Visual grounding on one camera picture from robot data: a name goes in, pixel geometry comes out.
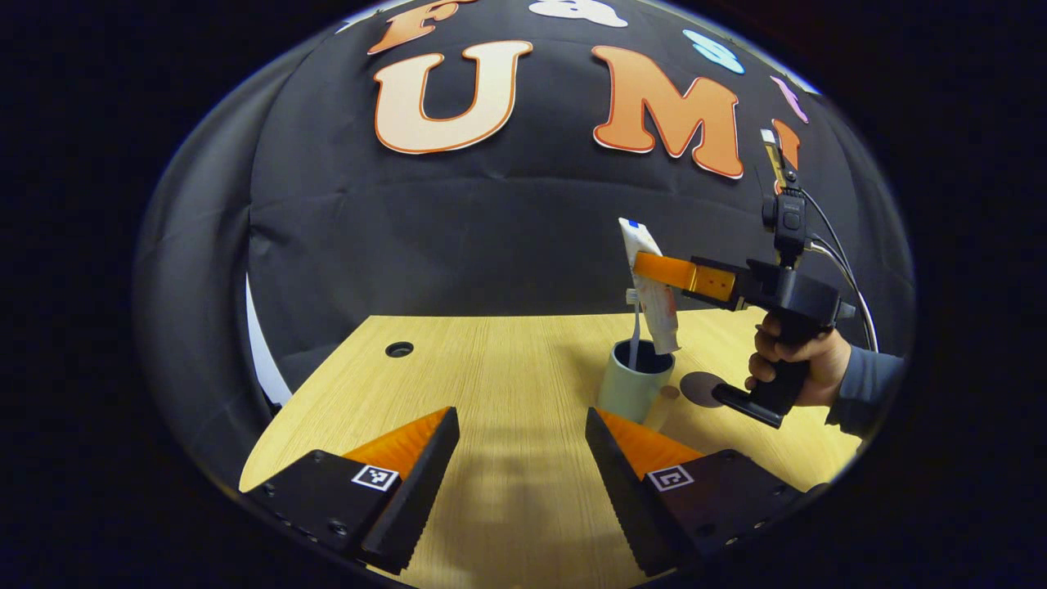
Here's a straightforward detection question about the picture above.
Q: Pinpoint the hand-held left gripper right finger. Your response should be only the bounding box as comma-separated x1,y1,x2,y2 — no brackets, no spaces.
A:
585,407,827,578

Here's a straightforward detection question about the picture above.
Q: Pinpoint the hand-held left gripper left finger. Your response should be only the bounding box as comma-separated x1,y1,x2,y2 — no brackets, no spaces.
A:
241,407,461,575

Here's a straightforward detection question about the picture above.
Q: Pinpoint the white toothpaste tube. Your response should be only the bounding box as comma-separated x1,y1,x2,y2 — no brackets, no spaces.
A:
618,218,681,355

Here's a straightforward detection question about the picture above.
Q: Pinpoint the white toothbrush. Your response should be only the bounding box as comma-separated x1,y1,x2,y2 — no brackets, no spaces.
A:
626,288,645,369

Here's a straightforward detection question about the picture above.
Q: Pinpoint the pale green cup wooden handle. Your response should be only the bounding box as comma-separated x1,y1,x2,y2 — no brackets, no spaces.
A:
597,339,680,430

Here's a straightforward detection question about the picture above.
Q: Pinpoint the dark round coaster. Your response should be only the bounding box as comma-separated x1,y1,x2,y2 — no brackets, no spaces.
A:
681,371,729,408

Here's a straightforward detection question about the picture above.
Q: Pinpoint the light wooden desktop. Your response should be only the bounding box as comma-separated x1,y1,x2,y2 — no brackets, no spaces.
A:
240,309,864,589

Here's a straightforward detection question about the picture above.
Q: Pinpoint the black backdrop cloth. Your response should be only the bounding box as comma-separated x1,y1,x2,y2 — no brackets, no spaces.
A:
135,0,913,483

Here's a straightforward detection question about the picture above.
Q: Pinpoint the thin white cable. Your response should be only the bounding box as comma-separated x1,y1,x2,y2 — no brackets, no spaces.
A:
808,241,873,348

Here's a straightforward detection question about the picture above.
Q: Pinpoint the thin black cable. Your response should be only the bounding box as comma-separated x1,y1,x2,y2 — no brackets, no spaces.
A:
802,188,880,353

